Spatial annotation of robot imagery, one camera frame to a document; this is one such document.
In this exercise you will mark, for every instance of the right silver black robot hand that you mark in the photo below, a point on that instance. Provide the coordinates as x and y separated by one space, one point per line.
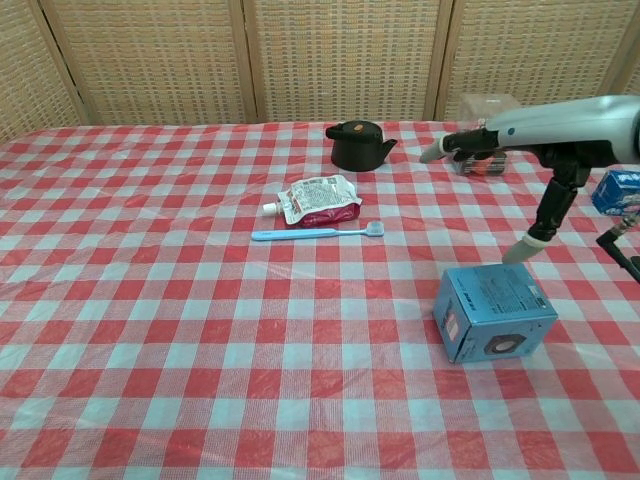
575 125

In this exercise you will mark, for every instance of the light blue speaker box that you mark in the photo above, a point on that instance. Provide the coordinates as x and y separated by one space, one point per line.
500 310

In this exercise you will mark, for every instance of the dark blue printed box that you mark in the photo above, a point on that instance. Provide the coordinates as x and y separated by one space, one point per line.
617 192

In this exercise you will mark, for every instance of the clear plastic snack box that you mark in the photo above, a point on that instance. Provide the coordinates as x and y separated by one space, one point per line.
482 167

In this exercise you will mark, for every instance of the red white checkered tablecloth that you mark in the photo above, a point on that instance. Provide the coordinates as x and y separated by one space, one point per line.
200 350

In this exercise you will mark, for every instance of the woven bamboo screen panel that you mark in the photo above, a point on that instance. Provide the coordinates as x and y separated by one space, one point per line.
632 75
150 60
345 60
535 50
25 70

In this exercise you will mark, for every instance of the black teapot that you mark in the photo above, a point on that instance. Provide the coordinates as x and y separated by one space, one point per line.
357 150

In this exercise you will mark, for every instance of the red white spout pouch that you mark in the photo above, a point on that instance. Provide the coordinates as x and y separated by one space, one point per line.
320 200

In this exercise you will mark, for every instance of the light blue toothbrush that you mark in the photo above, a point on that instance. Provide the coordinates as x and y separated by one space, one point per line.
310 233

